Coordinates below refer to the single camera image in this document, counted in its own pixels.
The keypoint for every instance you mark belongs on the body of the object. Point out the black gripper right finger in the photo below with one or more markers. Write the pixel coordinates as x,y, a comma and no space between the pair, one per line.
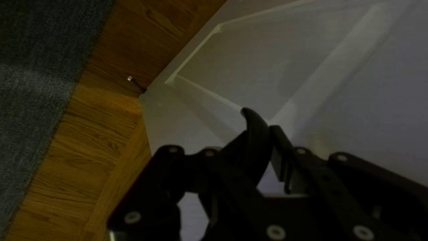
356,195

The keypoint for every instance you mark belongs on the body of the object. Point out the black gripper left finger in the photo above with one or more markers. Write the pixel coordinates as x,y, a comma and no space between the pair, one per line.
195,201

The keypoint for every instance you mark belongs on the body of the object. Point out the white panelled door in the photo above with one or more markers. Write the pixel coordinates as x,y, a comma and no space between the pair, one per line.
311,67

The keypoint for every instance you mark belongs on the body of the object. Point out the small metal door stop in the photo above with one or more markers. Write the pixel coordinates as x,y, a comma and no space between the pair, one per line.
135,83

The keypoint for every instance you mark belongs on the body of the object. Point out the grey floor rug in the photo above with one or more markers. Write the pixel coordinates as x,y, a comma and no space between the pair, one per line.
35,88

